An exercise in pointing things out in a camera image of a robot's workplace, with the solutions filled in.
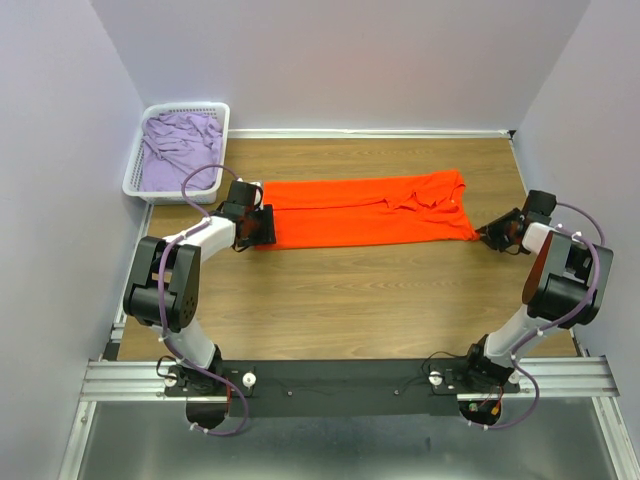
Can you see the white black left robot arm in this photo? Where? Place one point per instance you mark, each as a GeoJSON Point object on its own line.
{"type": "Point", "coordinates": [162, 291]}

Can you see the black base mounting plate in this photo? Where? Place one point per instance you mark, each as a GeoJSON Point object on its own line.
{"type": "Point", "coordinates": [334, 388]}

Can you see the purple t-shirt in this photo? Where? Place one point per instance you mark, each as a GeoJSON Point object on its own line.
{"type": "Point", "coordinates": [180, 148]}

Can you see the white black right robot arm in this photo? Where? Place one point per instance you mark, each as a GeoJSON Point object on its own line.
{"type": "Point", "coordinates": [565, 286]}

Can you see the white perforated plastic basket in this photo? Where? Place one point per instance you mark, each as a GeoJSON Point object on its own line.
{"type": "Point", "coordinates": [131, 182]}

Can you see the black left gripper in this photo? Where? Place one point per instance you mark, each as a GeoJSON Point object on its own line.
{"type": "Point", "coordinates": [266, 234]}

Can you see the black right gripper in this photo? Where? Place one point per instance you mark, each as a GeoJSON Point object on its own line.
{"type": "Point", "coordinates": [491, 229]}

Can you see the orange t-shirt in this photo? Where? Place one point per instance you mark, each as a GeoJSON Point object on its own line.
{"type": "Point", "coordinates": [369, 212]}

